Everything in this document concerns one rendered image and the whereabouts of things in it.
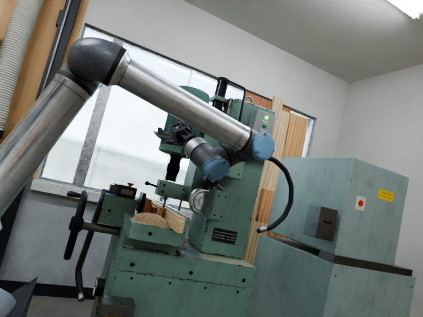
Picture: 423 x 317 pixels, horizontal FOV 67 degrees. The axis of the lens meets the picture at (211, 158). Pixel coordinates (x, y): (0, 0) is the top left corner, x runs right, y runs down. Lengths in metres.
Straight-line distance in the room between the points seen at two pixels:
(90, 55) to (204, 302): 1.00
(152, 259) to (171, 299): 0.18
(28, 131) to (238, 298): 1.02
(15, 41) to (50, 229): 1.38
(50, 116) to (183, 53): 2.19
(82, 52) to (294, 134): 2.73
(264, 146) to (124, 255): 0.65
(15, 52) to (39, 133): 1.73
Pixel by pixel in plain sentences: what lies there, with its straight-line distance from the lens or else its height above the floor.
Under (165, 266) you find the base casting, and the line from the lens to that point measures 1.31.
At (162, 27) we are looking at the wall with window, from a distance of 3.08.
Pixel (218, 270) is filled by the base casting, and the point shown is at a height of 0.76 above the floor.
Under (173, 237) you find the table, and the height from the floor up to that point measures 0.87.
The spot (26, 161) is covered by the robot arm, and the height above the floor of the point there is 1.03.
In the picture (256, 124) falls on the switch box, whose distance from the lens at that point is 1.45.
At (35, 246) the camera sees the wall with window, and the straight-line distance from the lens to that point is 2.84.
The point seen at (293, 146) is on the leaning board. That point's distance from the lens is 3.38.
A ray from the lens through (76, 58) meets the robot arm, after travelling 0.95.
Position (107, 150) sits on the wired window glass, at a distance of 2.84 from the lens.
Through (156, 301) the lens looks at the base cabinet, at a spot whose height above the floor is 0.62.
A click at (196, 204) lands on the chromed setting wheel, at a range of 1.38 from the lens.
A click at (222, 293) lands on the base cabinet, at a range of 1.42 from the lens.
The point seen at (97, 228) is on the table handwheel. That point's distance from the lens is 1.44.
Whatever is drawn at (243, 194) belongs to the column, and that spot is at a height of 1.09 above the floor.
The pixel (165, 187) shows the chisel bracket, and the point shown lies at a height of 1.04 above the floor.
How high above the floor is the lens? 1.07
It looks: 6 degrees up
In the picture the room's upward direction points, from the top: 14 degrees clockwise
